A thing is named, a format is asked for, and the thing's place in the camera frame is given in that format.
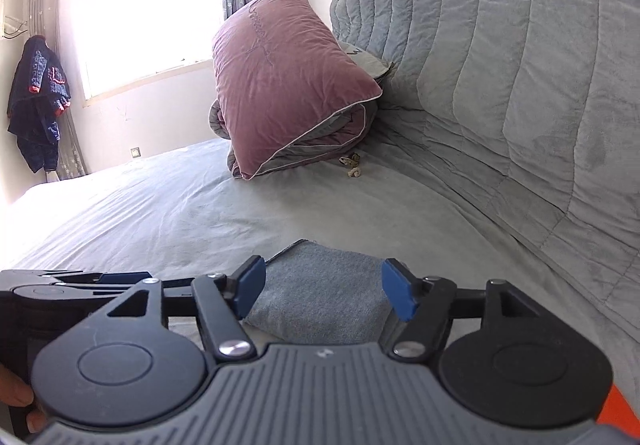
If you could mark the grey quilted headboard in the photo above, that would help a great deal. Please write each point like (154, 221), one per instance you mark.
(529, 110)

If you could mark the person left hand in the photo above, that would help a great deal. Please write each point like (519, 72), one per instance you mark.
(14, 392)

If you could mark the small brown debris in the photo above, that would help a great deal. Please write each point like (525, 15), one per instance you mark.
(352, 163)

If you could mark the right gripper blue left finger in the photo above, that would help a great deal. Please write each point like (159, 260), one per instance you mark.
(245, 285)

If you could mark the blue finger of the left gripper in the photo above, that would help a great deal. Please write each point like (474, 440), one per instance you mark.
(123, 278)

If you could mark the dark hanging jacket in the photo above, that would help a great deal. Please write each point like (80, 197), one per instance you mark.
(29, 110)

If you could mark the grey knit sweater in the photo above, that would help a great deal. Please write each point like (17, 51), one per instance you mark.
(318, 295)

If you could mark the grey left window curtain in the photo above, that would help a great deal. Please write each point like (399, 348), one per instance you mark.
(43, 21)

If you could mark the grey bed sheet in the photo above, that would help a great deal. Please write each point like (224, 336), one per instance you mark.
(182, 214)

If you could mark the red paper box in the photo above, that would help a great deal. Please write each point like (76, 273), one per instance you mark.
(618, 413)

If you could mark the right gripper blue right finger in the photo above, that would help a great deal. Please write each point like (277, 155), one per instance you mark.
(407, 292)

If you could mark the pink velvet pillow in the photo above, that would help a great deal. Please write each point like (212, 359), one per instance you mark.
(281, 50)

